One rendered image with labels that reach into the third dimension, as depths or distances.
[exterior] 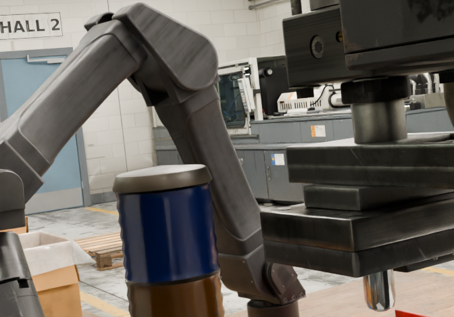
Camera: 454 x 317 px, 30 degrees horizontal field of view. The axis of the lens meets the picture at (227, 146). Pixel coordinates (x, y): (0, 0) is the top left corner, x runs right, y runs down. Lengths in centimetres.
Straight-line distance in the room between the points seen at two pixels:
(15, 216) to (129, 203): 49
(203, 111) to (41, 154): 20
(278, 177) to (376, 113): 872
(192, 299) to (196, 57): 61
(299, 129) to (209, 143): 789
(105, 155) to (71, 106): 1117
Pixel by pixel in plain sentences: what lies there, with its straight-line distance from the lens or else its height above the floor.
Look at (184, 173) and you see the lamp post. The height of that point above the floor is 120.
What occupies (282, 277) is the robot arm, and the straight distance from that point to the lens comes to 99.
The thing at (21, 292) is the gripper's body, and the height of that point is 107.
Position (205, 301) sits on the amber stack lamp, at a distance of 33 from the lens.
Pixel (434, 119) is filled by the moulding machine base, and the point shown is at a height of 87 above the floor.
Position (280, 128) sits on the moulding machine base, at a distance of 914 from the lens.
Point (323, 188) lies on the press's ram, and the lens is 58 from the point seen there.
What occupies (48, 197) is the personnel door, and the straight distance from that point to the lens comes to 1176.
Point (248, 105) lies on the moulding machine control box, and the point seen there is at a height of 116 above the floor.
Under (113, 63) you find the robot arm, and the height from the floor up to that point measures 127.
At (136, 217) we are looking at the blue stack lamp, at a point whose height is 118.
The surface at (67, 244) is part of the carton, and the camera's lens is 413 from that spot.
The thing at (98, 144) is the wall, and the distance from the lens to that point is 1199.
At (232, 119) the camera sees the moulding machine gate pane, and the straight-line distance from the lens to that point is 1001.
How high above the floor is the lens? 122
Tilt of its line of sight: 3 degrees down
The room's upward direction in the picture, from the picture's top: 6 degrees counter-clockwise
